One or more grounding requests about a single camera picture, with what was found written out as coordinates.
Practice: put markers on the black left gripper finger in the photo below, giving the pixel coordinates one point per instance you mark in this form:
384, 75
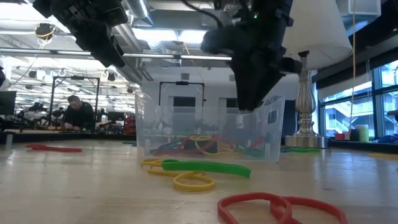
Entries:
93, 46
104, 37

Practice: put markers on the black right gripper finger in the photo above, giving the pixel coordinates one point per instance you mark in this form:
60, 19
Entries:
264, 82
245, 84

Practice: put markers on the black rubber band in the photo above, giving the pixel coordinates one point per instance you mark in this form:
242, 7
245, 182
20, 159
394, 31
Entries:
209, 147

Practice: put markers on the clear plastic bin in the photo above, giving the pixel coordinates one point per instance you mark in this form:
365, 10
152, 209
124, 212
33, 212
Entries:
174, 124

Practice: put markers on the wide green rubber band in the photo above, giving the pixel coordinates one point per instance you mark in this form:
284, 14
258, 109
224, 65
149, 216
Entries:
205, 166

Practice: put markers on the red rubber band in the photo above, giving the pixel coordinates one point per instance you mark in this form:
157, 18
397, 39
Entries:
53, 149
248, 196

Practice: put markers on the yellow rubber band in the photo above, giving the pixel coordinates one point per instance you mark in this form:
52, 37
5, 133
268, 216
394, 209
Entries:
192, 187

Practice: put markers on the black background robot arm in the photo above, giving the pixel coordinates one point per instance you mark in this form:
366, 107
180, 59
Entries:
31, 115

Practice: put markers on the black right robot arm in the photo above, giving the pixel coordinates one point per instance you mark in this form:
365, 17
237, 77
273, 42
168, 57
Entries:
267, 7

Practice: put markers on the dark blue panel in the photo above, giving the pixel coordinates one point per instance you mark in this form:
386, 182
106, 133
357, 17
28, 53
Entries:
289, 124

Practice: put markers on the long ceiling light bar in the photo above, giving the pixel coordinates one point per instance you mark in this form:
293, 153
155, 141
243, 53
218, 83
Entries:
155, 56

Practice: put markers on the white shade silver table lamp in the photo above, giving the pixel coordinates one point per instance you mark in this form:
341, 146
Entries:
317, 31

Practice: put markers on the person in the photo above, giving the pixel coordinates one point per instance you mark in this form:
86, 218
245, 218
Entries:
79, 115

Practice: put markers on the red cabinet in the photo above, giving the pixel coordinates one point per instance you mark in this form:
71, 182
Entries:
130, 124

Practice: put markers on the small red object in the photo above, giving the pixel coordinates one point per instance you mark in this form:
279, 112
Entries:
339, 137

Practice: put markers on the black monitor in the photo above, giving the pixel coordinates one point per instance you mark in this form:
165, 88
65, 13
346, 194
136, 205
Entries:
7, 102

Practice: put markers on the pale green cylinder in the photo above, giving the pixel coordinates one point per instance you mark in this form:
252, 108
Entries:
362, 133

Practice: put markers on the blue object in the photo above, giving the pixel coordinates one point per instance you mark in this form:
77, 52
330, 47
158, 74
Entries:
388, 139

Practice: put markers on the silver ventilation duct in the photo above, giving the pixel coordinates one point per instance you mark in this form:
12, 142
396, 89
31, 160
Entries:
136, 12

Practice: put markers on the black doorway frame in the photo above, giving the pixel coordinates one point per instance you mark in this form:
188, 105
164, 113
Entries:
182, 83

